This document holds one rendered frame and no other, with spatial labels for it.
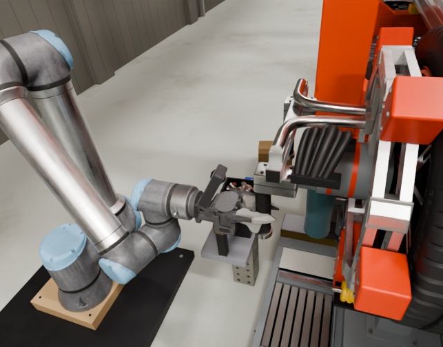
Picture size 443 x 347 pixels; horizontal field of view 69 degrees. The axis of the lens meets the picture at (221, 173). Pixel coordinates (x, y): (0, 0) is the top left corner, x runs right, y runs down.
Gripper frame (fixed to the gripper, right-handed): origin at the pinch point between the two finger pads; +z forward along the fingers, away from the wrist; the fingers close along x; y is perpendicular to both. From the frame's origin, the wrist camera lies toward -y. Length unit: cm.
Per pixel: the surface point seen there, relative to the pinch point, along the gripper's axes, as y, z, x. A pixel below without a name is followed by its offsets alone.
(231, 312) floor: 83, -21, -15
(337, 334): 68, 22, -11
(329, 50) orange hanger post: -18, 6, -61
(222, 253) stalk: 36.1, -19.3, -11.3
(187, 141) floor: 83, -100, -144
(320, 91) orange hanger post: -3, 5, -61
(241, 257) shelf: 37.9, -13.1, -13.0
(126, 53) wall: 71, -265, -317
